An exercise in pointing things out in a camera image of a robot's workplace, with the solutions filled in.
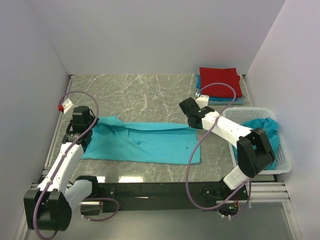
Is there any light blue t-shirt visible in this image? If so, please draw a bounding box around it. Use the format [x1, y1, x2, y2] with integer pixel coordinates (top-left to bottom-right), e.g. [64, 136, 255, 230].
[82, 116, 201, 165]

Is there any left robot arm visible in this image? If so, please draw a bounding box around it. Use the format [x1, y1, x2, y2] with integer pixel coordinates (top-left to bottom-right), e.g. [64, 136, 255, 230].
[23, 106, 100, 231]

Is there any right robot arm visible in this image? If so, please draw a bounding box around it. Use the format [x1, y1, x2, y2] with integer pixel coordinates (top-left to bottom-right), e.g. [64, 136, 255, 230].
[179, 97, 276, 200]

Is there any red folded t-shirt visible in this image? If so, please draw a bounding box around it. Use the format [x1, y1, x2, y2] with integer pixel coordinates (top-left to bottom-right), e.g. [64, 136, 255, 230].
[199, 67, 243, 98]

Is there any grey-blue folded t-shirt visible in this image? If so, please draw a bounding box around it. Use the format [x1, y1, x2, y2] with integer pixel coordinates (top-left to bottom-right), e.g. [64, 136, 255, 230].
[195, 73, 245, 105]

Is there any teal t-shirt in basket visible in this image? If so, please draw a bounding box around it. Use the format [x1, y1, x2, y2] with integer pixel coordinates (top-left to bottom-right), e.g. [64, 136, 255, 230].
[233, 117, 280, 177]

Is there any black base beam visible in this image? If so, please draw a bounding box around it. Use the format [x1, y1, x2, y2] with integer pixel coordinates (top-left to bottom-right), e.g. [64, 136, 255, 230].
[79, 181, 251, 216]

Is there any white plastic basket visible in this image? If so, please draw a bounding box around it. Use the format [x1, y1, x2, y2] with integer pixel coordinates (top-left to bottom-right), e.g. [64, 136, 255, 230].
[222, 107, 292, 175]

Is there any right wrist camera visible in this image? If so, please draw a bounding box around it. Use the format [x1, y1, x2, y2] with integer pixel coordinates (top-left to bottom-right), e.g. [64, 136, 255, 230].
[195, 92, 210, 109]

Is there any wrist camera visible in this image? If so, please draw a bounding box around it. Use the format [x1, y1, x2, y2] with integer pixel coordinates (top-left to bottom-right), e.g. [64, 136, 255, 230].
[57, 98, 74, 115]
[195, 92, 210, 109]

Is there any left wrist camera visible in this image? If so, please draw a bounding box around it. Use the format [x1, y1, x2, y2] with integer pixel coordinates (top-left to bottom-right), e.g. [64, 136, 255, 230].
[57, 98, 74, 115]

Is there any aluminium rail frame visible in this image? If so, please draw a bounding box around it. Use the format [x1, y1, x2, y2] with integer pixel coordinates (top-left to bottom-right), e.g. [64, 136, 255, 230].
[41, 74, 290, 203]

